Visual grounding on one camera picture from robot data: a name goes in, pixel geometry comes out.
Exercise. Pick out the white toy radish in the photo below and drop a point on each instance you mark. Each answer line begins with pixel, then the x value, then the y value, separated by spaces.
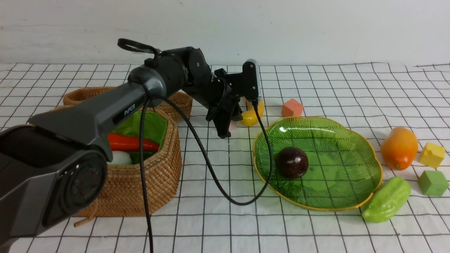
pixel 121 158

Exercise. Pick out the orange toy mango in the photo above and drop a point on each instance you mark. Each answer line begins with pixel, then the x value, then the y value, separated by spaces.
pixel 399 148

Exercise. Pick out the pink foam cube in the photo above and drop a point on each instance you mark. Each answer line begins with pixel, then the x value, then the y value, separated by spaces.
pixel 232 126

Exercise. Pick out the green foam cube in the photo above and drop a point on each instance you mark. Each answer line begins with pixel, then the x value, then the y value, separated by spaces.
pixel 433 183

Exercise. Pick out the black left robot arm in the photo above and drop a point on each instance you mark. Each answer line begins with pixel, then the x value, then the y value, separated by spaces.
pixel 56 165

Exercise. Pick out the yellow foam cube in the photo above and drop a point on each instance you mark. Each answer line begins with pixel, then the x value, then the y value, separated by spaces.
pixel 432 155

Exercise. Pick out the green leaf-shaped glass plate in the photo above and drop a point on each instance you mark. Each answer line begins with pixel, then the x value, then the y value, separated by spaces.
pixel 343 170

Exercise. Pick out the orange toy carrot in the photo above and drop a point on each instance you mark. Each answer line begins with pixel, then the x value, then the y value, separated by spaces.
pixel 128 143

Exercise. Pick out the woven rattan basket green lining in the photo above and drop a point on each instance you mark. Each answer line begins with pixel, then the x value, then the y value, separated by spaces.
pixel 122 193

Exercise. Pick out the woven rattan basket lid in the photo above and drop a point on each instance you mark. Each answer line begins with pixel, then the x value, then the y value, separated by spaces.
pixel 180 99

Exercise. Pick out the yellow toy banana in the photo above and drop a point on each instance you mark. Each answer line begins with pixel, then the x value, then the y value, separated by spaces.
pixel 249 117

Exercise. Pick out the light green toy gourd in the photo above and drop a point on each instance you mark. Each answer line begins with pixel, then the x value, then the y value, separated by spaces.
pixel 387 200

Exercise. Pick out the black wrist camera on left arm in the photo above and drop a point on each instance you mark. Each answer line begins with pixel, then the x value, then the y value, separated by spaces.
pixel 247 83

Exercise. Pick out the dark purple toy mangosteen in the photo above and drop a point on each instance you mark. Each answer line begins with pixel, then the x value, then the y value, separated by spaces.
pixel 291 162

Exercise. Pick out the orange foam cube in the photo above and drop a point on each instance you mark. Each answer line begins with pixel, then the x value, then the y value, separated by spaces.
pixel 292 108

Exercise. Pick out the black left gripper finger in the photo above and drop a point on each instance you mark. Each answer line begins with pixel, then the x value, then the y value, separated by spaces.
pixel 222 114

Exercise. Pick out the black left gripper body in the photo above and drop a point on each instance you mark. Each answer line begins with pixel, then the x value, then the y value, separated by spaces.
pixel 210 89

